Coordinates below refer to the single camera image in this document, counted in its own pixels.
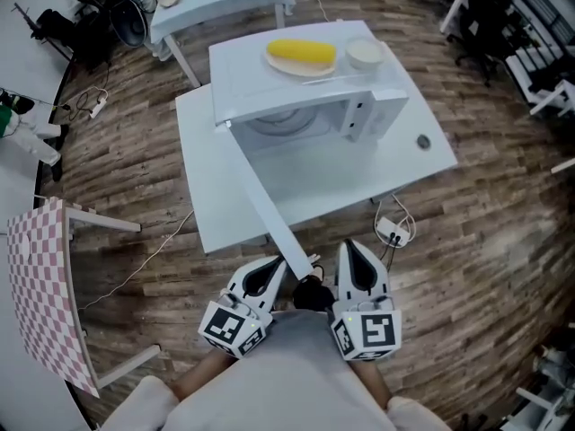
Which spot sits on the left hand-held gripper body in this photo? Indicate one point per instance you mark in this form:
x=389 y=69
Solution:
x=229 y=330

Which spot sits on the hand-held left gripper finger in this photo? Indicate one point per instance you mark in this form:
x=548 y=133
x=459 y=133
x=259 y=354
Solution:
x=278 y=290
x=240 y=285

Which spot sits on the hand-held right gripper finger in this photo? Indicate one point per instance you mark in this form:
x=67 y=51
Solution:
x=381 y=281
x=343 y=281

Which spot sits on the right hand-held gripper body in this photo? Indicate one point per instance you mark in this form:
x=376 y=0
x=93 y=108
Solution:
x=373 y=332

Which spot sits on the person's right forearm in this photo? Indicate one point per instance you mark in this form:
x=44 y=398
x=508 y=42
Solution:
x=373 y=380

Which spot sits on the person's left forearm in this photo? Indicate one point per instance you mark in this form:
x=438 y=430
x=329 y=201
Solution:
x=202 y=375

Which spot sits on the white round plate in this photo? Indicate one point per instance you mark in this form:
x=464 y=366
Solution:
x=287 y=121

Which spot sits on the white microwave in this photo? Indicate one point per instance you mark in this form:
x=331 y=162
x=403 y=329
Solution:
x=238 y=70

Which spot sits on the person's shoe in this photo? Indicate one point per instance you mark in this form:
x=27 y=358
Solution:
x=316 y=271

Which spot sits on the person's black trouser leg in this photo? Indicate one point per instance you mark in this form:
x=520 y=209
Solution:
x=312 y=295

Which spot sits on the white power strip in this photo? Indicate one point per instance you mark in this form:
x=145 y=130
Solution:
x=391 y=231
x=99 y=103

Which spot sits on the person's light shirt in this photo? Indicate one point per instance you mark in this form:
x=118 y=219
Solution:
x=287 y=375

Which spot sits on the white rectangular table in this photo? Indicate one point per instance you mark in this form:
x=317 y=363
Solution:
x=404 y=169

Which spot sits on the beige round plate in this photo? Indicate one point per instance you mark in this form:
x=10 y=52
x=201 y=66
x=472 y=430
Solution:
x=305 y=71

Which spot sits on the white round disc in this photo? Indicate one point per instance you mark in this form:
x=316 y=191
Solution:
x=24 y=246

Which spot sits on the white rice bowl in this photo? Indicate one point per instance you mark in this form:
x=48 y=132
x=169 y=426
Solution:
x=365 y=52

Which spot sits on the yellow corn cob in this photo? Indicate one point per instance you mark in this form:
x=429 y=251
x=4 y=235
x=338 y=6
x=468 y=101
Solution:
x=296 y=51

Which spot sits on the wooden coat rack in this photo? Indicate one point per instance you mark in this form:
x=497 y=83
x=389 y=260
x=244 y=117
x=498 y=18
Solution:
x=27 y=20

